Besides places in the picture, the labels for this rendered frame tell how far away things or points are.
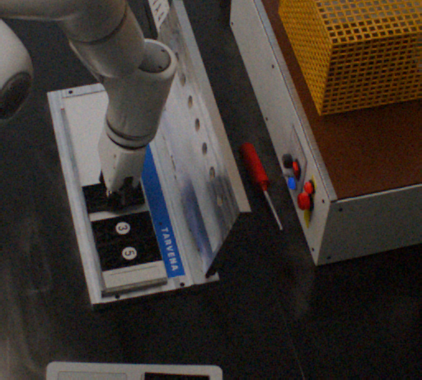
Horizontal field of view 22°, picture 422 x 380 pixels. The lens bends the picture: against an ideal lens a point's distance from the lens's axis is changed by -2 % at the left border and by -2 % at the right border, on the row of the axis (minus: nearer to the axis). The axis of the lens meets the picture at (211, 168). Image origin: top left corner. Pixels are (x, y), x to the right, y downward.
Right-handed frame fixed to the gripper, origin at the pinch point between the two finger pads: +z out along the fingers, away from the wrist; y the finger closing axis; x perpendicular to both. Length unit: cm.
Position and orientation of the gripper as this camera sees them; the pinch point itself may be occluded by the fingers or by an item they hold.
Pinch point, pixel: (112, 188)
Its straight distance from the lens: 182.3
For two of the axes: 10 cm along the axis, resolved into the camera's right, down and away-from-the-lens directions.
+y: 2.5, 7.9, -5.6
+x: 9.4, -0.5, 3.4
